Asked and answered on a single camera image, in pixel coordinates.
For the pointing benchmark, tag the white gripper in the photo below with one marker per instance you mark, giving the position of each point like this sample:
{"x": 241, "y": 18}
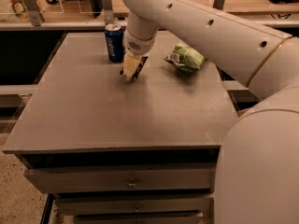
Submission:
{"x": 138, "y": 47}

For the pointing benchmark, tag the black rxbar chocolate wrapper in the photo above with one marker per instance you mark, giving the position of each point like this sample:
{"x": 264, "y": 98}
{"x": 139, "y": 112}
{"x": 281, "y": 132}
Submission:
{"x": 140, "y": 67}

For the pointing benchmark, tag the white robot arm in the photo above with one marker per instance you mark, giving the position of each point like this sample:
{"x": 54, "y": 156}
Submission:
{"x": 257, "y": 174}

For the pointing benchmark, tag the blue pepsi can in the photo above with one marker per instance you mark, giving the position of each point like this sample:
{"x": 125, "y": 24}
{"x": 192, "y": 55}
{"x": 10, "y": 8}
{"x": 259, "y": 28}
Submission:
{"x": 114, "y": 39}

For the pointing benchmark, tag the green chip bag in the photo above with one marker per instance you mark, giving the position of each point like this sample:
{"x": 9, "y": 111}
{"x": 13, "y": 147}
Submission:
{"x": 185, "y": 59}

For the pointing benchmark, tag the grey drawer cabinet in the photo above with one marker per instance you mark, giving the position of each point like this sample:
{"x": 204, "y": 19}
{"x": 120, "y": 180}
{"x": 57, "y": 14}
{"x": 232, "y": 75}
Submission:
{"x": 87, "y": 130}

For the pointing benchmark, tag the top drawer knob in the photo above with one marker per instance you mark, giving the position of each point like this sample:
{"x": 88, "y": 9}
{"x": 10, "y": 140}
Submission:
{"x": 131, "y": 184}

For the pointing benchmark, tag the orange snack bag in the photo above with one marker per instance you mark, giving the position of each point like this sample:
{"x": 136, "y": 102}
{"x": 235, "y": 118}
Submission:
{"x": 13, "y": 11}

